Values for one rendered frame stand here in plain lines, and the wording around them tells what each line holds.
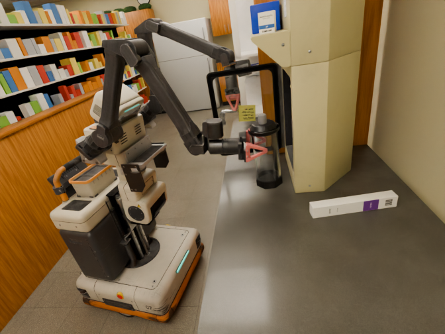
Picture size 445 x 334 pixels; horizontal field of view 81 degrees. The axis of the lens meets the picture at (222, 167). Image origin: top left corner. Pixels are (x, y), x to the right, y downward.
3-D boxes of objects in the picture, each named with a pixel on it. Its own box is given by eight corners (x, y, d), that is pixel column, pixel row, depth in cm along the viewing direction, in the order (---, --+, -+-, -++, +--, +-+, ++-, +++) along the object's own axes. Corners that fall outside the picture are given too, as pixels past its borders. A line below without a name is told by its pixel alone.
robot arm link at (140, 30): (141, 21, 130) (128, 20, 122) (164, 18, 126) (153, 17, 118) (159, 109, 150) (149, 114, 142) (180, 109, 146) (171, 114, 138)
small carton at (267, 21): (276, 31, 86) (275, 10, 83) (275, 32, 82) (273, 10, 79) (261, 33, 87) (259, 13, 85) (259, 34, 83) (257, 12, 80)
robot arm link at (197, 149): (198, 144, 102) (189, 153, 95) (195, 115, 96) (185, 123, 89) (228, 146, 98) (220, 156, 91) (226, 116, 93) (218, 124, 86)
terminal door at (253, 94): (281, 149, 126) (277, 61, 108) (220, 156, 130) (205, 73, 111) (281, 148, 127) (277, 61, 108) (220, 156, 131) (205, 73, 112)
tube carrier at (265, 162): (281, 170, 103) (277, 119, 93) (285, 185, 94) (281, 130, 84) (254, 173, 105) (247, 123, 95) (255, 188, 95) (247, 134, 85)
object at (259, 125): (275, 126, 93) (274, 108, 90) (278, 136, 86) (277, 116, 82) (250, 129, 95) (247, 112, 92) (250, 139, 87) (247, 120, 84)
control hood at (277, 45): (280, 55, 108) (279, 28, 103) (291, 66, 79) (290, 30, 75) (252, 59, 110) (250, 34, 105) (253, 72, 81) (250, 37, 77)
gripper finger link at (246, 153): (266, 135, 91) (240, 136, 92) (267, 144, 85) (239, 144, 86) (266, 153, 94) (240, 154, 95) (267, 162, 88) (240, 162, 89)
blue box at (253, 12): (277, 29, 100) (276, 2, 96) (281, 29, 92) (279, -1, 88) (251, 33, 102) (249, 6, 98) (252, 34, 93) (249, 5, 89)
